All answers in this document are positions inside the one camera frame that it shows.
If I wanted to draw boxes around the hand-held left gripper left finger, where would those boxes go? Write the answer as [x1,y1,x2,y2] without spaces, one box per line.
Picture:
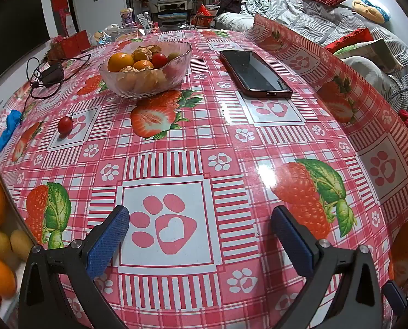
[18,206,130,329]

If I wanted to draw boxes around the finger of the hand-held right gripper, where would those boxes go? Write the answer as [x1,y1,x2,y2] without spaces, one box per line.
[383,280,408,316]

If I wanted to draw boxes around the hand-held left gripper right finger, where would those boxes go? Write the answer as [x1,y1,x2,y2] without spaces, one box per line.
[271,206,383,329]

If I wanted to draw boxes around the white tray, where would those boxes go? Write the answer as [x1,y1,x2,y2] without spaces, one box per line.
[0,134,36,329]

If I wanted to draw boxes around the clear glass bowl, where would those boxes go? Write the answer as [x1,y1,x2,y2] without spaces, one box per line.
[98,41,192,99]

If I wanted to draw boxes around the blue plastic bag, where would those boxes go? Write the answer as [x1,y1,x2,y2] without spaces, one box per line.
[0,110,23,153]

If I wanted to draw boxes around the black smartphone red case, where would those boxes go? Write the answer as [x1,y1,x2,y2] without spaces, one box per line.
[219,50,293,99]

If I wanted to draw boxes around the white pillow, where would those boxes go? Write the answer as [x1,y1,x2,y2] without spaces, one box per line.
[341,55,396,100]

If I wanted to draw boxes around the stack of red gift boxes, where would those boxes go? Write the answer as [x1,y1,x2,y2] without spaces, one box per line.
[46,8,91,60]

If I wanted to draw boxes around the green edged cushion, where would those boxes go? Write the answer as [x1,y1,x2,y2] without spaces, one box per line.
[334,38,405,74]

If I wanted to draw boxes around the clear plastic bag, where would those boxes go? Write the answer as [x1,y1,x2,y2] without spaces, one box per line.
[92,24,146,43]

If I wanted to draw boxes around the red ruffled cushion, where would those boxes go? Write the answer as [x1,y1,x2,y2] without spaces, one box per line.
[324,27,376,55]

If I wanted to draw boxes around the black television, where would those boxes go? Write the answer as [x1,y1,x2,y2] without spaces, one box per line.
[0,0,52,86]

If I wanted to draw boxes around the black framed photo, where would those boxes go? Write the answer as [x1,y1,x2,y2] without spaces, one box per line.
[157,10,191,27]

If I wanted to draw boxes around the crumpled grey white blanket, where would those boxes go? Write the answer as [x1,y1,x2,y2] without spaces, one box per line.
[240,0,271,16]

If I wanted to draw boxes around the red bag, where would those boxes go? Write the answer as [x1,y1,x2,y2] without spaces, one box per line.
[192,3,218,28]

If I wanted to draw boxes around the white side table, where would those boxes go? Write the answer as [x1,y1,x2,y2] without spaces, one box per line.
[156,0,191,18]

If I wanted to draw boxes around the yellow plush toy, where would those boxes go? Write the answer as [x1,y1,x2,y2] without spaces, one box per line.
[352,0,392,24]

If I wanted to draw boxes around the dark clothes pile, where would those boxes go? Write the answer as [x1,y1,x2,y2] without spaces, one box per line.
[218,0,247,16]

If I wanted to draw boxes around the black power adapter with cable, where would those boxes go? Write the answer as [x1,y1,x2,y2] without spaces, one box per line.
[26,53,93,100]

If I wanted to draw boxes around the grey cable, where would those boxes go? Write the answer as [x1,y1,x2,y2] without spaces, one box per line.
[387,80,408,103]

